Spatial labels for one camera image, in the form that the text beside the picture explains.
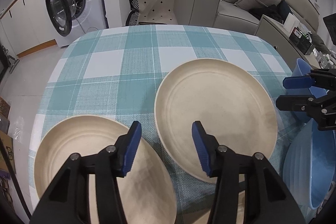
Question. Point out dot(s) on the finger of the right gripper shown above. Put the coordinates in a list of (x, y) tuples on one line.
[(298, 103), (308, 82)]

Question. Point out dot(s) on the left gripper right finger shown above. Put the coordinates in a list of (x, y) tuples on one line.
[(220, 162)]

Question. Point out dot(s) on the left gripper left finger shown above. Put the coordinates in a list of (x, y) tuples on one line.
[(112, 162)]

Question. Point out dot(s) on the blue bowl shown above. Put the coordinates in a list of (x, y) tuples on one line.
[(309, 165), (302, 68)]

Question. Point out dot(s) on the cream plate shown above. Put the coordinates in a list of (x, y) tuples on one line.
[(229, 102), (91, 169)]

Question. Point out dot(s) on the white kitchen base cabinets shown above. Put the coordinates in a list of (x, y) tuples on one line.
[(27, 26)]

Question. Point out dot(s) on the grey side cabinet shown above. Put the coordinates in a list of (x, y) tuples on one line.
[(273, 32)]

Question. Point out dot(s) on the grey sofa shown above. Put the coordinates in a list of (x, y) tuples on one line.
[(242, 15)]

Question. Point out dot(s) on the black box with cables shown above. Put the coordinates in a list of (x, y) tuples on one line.
[(301, 41)]

